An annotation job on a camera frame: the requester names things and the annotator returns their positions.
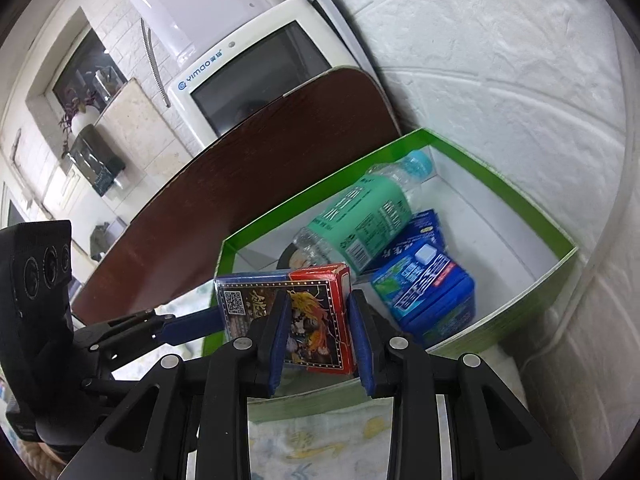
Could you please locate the grey elephant figurine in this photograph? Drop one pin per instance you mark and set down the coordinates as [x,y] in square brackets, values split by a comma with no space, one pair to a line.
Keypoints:
[102,237]

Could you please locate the person's left forearm beige sleeve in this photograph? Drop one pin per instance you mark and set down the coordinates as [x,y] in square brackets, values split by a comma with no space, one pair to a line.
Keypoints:
[42,462]

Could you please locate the wall niche window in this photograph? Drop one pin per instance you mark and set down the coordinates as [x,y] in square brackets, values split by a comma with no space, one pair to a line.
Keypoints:
[85,65]

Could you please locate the purple potted plant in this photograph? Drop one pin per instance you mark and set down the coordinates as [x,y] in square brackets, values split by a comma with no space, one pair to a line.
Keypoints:
[75,110]

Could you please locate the wall paper towel dispenser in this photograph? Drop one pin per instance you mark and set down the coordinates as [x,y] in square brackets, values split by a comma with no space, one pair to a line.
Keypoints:
[97,165]

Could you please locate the green cardboard box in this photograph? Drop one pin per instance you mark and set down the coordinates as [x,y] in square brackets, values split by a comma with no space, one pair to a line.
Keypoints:
[500,260]

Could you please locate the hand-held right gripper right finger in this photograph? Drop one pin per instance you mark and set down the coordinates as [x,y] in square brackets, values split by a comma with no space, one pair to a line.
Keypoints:
[360,350]

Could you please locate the white water heater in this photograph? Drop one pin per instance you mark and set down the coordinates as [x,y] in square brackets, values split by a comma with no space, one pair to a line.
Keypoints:
[190,5]

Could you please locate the white flat panel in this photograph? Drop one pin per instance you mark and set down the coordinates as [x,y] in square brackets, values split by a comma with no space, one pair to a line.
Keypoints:
[345,35]

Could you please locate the beige marble slab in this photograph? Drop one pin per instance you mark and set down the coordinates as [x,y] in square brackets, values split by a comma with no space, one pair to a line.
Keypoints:
[135,115]

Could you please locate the red blue card box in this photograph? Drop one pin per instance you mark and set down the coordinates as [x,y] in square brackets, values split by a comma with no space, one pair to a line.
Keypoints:
[320,310]

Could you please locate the clear bottle teal label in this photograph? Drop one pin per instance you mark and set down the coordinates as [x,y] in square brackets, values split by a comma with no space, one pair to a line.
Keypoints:
[360,215]

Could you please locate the white countertop appliance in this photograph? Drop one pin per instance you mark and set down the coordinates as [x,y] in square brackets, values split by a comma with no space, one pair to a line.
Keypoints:
[210,95]

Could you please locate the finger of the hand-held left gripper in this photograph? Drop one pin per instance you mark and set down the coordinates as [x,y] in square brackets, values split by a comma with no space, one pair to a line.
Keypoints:
[192,324]
[125,360]

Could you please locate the black tape roll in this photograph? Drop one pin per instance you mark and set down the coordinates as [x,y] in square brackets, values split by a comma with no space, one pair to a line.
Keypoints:
[285,259]

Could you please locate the printed white cloth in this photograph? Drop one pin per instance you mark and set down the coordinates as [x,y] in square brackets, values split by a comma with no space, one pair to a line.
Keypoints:
[320,440]

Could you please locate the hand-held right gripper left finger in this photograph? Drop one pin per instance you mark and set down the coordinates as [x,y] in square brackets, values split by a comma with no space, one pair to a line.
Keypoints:
[277,350]

